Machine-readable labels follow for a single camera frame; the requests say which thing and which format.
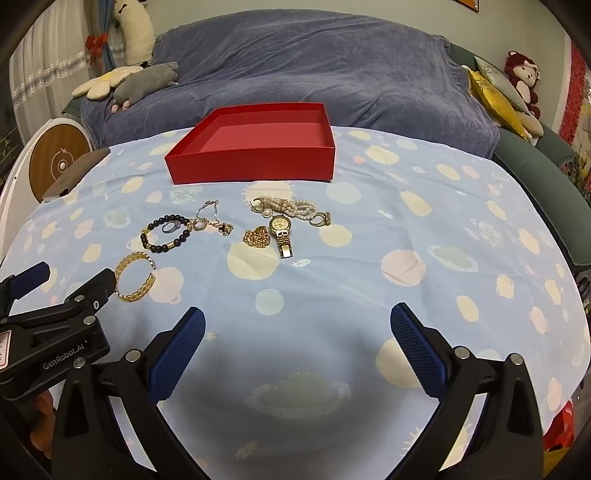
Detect dark green sofa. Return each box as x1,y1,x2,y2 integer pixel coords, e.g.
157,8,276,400
62,41,591,268

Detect blue planet print tablecloth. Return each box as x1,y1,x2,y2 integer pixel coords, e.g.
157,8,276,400
0,126,591,480

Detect red ribbon bow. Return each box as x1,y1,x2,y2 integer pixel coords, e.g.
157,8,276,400
84,31,109,65

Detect grey plush animal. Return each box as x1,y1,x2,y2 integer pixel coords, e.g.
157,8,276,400
111,61,181,112

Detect thin gold chain necklace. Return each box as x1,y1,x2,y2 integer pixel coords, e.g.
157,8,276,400
191,199,222,232

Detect white cow plush bolster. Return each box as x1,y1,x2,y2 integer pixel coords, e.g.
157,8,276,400
113,0,156,69

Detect white sheer curtain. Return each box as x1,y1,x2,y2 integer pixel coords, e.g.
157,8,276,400
9,4,105,134

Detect black bead bracelet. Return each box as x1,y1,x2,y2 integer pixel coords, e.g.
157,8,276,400
140,215,192,252

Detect blue-grey sofa blanket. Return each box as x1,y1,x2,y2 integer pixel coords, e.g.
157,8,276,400
81,9,502,160

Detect grey-brown flat pad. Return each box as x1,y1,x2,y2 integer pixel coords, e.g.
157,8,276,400
42,148,112,203

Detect red cardboard box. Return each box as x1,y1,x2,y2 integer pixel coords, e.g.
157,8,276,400
164,102,336,185

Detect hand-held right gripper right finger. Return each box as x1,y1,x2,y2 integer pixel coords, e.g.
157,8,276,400
390,303,546,480

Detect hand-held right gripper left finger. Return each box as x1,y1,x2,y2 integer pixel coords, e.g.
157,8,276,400
50,305,207,480

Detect gold wristwatch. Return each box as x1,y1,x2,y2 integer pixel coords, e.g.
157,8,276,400
269,215,294,259

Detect red plastic item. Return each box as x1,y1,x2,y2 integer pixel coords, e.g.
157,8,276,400
542,401,578,455

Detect yellow satin cushion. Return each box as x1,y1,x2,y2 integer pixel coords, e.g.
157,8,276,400
466,67,532,139

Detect grey-green cushion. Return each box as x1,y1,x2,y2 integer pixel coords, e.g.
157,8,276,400
473,55,529,114

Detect red wall banner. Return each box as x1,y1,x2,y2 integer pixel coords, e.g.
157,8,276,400
558,41,591,144

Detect pearl bracelet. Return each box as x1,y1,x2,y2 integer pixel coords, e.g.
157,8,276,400
259,196,332,228

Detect gold chain bangle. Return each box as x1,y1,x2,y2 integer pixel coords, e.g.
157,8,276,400
114,252,157,303

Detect white device with wooden disc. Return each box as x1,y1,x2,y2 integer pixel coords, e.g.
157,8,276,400
0,117,95,259

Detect red monkey plush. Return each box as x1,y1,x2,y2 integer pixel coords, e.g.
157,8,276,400
503,50,543,118

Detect blue curtain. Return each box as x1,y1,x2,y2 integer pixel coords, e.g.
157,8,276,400
99,0,127,70

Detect flower shaped cushion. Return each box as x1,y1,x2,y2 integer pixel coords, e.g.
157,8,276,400
71,65,145,100

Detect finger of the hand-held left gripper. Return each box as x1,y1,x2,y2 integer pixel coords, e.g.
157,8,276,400
0,261,51,311
23,268,117,340

